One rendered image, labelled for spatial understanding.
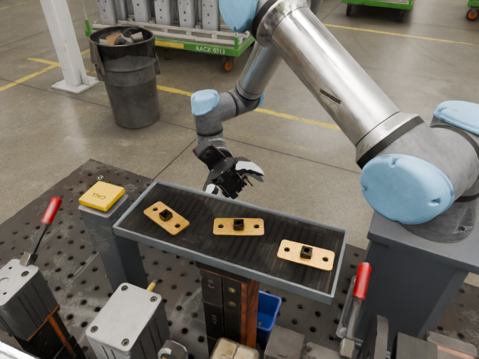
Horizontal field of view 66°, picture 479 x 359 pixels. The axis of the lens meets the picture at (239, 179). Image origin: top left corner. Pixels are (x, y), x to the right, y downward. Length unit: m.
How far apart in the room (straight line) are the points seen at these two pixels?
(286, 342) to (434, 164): 0.32
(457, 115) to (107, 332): 0.62
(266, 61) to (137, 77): 2.17
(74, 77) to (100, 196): 3.42
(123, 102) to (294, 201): 1.57
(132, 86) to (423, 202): 2.68
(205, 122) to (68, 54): 3.13
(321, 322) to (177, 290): 0.41
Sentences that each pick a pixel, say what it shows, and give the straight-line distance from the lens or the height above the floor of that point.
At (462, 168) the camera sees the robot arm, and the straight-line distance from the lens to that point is 0.61.
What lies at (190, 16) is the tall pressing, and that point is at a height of 0.43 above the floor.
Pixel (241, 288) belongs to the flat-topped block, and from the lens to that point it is 0.66.
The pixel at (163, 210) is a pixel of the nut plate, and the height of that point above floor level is 1.17.
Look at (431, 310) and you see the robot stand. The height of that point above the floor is 0.93.
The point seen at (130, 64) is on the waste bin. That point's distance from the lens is 2.95.
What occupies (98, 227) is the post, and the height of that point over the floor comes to 1.10.
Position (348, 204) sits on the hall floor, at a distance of 2.48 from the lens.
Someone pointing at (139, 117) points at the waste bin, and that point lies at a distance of 3.18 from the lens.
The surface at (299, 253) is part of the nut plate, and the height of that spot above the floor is 1.16.
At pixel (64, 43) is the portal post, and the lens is 4.00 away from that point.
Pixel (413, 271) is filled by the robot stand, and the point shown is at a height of 1.02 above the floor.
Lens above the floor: 1.61
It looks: 39 degrees down
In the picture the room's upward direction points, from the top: straight up
